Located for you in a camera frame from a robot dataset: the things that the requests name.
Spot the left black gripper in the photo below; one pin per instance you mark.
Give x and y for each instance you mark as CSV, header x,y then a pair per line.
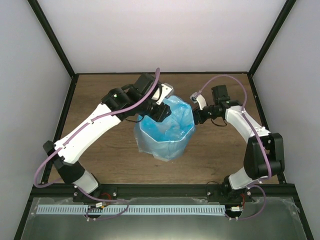
x,y
160,115

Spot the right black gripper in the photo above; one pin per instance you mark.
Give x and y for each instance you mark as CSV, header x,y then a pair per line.
x,y
197,115

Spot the blue plastic trash bag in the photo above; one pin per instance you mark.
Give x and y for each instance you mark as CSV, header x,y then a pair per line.
x,y
166,140

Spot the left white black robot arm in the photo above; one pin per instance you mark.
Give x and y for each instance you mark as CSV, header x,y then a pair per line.
x,y
145,97

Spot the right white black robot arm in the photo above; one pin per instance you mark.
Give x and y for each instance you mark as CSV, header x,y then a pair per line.
x,y
264,154

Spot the grey metal front plate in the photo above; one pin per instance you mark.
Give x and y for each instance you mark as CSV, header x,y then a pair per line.
x,y
271,218

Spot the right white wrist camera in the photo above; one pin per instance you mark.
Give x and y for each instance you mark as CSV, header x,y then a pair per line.
x,y
197,98

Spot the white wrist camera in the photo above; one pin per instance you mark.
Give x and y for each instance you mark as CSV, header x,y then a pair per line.
x,y
197,98
164,91

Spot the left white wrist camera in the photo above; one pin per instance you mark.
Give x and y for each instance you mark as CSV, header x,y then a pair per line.
x,y
164,91

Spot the light blue slotted cable duct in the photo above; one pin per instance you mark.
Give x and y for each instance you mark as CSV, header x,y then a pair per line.
x,y
152,210

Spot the black mounting rail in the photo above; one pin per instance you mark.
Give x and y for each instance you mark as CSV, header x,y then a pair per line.
x,y
212,192

